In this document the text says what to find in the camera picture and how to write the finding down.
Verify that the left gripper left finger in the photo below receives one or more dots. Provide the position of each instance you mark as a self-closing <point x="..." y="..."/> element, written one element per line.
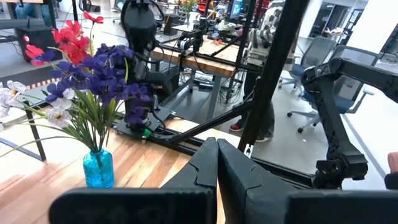
<point x="202" y="174"/>

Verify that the purple artificial flower bunch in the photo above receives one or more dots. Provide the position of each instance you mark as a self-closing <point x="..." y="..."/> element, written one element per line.
<point x="105" y="77"/>

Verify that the grey office chair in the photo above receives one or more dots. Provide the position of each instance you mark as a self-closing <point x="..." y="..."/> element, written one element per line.
<point x="343" y="104"/>
<point x="314" y="53"/>

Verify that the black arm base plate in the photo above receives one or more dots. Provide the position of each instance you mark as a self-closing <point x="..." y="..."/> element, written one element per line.
<point x="158" y="116"/>

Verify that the black equipment case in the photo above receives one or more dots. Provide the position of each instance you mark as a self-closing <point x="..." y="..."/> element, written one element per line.
<point x="40" y="43"/>

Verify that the black mat hazard striped edge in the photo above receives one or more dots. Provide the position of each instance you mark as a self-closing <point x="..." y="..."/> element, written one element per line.
<point x="18" y="77"/>

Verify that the wooden board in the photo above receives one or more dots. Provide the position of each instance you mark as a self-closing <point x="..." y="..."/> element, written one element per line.
<point x="34" y="132"/>

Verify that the person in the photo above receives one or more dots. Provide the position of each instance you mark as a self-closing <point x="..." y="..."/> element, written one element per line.
<point x="264" y="34"/>

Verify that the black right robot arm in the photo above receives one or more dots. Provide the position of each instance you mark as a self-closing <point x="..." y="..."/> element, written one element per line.
<point x="140" y="28"/>

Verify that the wooden table black frame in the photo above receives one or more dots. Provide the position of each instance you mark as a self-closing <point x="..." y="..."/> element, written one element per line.
<point x="211" y="67"/>

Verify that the teal glass vase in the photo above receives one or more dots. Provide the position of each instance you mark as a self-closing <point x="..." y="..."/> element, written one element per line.
<point x="98" y="171"/>

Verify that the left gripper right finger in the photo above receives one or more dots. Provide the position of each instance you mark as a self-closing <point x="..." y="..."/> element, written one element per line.
<point x="248" y="193"/>

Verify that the person's hand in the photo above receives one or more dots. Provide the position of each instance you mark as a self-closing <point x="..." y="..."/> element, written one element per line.
<point x="393" y="161"/>

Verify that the white artificial flower bunch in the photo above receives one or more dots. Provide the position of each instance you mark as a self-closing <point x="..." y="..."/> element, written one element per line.
<point x="59" y="116"/>

